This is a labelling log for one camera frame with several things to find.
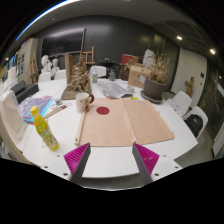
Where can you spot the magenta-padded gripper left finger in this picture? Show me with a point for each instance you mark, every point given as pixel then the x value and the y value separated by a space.
pixel 77 160

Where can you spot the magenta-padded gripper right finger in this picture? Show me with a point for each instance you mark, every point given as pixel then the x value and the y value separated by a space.
pixel 146 160

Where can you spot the yellow drink bottle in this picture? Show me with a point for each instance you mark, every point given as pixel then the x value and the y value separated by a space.
pixel 45 131

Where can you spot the tan wooden drawing board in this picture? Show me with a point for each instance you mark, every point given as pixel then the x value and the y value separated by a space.
pixel 140 123

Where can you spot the flat round red coaster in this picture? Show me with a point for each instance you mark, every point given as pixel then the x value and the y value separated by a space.
pixel 102 110

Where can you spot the black backpack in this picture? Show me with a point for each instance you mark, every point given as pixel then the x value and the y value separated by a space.
pixel 194 125

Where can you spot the small jar silver lid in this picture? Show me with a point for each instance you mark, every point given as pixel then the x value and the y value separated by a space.
pixel 58 102

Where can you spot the yellow tag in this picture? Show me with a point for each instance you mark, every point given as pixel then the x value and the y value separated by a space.
pixel 134 98

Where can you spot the small glass cup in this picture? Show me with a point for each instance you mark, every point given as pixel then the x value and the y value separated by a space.
pixel 130 89

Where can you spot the newspaper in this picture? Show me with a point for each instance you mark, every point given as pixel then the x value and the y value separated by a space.
pixel 113 89

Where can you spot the golden figure sculpture wooden base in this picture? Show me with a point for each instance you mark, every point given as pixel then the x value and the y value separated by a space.
pixel 80 80

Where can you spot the cardboard box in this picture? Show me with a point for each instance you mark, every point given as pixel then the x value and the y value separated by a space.
pixel 136 76

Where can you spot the wooden mannequin figure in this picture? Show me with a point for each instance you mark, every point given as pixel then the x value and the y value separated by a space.
pixel 189 86

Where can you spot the white spray bottle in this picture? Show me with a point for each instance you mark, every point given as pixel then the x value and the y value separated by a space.
pixel 94 76

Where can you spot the black box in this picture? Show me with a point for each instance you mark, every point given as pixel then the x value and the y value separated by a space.
pixel 26 90

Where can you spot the grey glass bottle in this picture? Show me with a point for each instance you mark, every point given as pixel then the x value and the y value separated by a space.
pixel 112 76

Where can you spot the white plaster bust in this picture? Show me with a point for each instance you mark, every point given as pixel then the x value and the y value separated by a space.
pixel 55 68
pixel 45 63

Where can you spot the wooden easel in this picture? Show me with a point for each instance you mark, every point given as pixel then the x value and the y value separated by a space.
pixel 88 56
pixel 33 68

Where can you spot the red box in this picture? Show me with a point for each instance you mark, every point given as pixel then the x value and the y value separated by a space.
pixel 129 59

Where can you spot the white wrapped plaster figure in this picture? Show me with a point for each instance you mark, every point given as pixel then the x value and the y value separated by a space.
pixel 149 57

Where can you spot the white cabinet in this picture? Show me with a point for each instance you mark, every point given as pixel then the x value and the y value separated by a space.
pixel 25 56

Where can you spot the round ceiling spotlight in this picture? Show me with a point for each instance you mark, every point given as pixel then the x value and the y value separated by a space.
pixel 212 51
pixel 179 37

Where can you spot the long ceiling light strip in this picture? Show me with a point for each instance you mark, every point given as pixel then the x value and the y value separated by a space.
pixel 46 13

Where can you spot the dark wall screen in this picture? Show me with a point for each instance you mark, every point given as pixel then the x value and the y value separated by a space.
pixel 63 41

